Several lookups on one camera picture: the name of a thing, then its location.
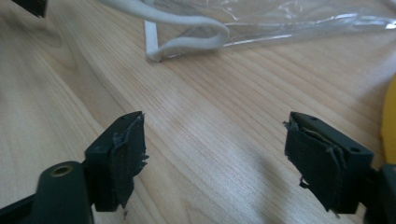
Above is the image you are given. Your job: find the clear plastic bag white trim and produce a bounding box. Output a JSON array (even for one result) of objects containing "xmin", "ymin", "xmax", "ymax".
[{"xmin": 98, "ymin": 0, "xmax": 396, "ymax": 63}]

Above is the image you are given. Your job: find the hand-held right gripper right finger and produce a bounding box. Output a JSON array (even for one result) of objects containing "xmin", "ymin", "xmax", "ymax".
[{"xmin": 282, "ymin": 111, "xmax": 375, "ymax": 215}]

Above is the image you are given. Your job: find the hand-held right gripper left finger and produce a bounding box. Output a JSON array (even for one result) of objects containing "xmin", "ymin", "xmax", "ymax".
[{"xmin": 84, "ymin": 110, "xmax": 149, "ymax": 213}]

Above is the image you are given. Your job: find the yellow object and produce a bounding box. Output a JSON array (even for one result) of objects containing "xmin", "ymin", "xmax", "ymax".
[{"xmin": 379, "ymin": 73, "xmax": 396, "ymax": 166}]

